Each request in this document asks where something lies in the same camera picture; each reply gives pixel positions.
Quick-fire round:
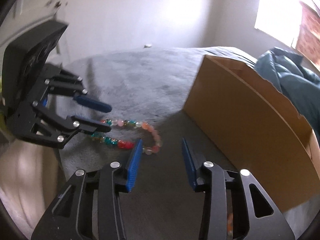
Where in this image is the teal duvet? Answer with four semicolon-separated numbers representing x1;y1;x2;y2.
254;47;320;138

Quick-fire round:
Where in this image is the multicolour bead bracelet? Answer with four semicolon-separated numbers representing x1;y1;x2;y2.
90;119;163;155

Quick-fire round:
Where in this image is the brown cardboard box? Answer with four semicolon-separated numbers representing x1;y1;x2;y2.
183;55;319;211

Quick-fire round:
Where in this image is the window with floral curtain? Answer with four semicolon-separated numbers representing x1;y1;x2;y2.
254;0;319;68

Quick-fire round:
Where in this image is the grey bed blanket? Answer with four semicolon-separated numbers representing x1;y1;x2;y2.
56;47;319;239

